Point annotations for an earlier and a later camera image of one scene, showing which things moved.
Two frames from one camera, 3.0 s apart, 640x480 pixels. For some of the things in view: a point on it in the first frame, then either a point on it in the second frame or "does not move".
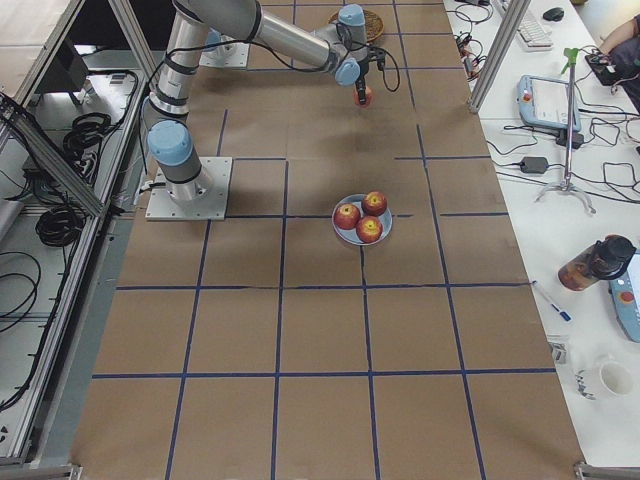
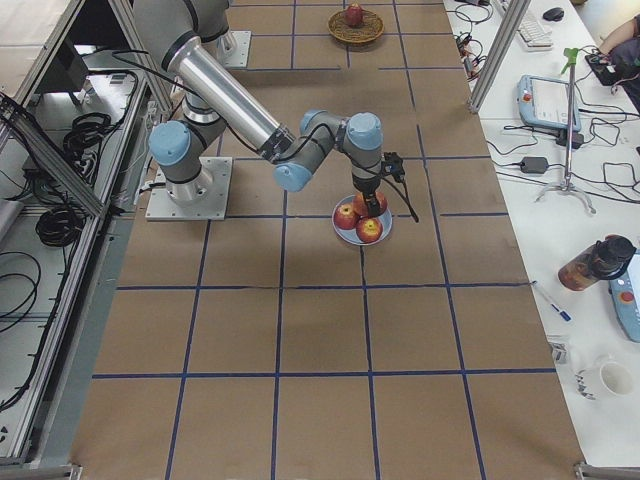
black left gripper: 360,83 to 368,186
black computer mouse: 554,14 does not move
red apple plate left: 347,216 does not move
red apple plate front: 369,229 does not move
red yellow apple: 369,97 to 361,207
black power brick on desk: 534,165 does not move
